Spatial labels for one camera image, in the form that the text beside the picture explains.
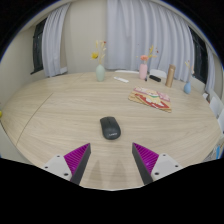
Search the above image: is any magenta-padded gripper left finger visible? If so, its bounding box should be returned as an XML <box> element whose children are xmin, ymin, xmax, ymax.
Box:
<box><xmin>42</xmin><ymin>142</ymin><xmax>92</xmax><ymax>186</ymax></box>

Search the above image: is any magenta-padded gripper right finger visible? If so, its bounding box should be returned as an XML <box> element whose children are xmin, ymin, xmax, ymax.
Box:
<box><xmin>131</xmin><ymin>142</ymin><xmax>183</xmax><ymax>185</ymax></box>

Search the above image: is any black computer mouse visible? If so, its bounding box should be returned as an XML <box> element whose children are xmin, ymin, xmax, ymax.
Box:
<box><xmin>99</xmin><ymin>116</ymin><xmax>122</xmax><ymax>141</ymax></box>

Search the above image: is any cartoon dog print mouse pad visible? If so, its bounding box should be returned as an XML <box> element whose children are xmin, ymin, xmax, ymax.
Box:
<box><xmin>128</xmin><ymin>86</ymin><xmax>173</xmax><ymax>113</ymax></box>

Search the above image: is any white chair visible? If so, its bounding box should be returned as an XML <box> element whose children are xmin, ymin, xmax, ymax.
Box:
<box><xmin>148</xmin><ymin>68</ymin><xmax>168</xmax><ymax>79</ymax></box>
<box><xmin>217</xmin><ymin>108</ymin><xmax>224</xmax><ymax>134</ymax></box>
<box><xmin>114</xmin><ymin>69</ymin><xmax>140</xmax><ymax>74</ymax></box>
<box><xmin>209</xmin><ymin>95</ymin><xmax>223</xmax><ymax>118</ymax></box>

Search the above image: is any blue vase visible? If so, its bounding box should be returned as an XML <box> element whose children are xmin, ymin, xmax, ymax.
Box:
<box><xmin>183</xmin><ymin>81</ymin><xmax>192</xmax><ymax>95</ymax></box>

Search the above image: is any gold insulated bottle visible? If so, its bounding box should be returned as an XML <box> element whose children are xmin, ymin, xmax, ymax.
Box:
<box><xmin>165</xmin><ymin>64</ymin><xmax>177</xmax><ymax>89</ymax></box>

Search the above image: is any pink vase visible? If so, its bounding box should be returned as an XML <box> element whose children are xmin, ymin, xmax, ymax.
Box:
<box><xmin>139</xmin><ymin>63</ymin><xmax>148</xmax><ymax>81</ymax></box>

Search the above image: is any white remote control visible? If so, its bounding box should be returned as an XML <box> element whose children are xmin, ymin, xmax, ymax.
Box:
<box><xmin>113</xmin><ymin>76</ymin><xmax>130</xmax><ymax>84</ymax></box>

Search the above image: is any beige dried flower bunch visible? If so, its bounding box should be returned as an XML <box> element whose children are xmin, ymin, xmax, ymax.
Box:
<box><xmin>184</xmin><ymin>59</ymin><xmax>195</xmax><ymax>84</ymax></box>

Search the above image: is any pale green vase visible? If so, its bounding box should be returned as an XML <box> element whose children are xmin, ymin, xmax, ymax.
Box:
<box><xmin>95</xmin><ymin>64</ymin><xmax>106</xmax><ymax>83</ymax></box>

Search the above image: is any dark window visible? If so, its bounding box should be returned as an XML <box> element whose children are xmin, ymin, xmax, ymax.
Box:
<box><xmin>189</xmin><ymin>26</ymin><xmax>209</xmax><ymax>84</ymax></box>
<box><xmin>30</xmin><ymin>18</ymin><xmax>48</xmax><ymax>75</ymax></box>

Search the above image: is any yellow dried flower bunch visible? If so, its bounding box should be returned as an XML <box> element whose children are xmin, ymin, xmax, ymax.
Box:
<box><xmin>90</xmin><ymin>40</ymin><xmax>108</xmax><ymax>66</ymax></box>

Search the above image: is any wide white curtain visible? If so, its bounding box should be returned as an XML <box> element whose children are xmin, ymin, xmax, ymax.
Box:
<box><xmin>104</xmin><ymin>0</ymin><xmax>196</xmax><ymax>83</ymax></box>

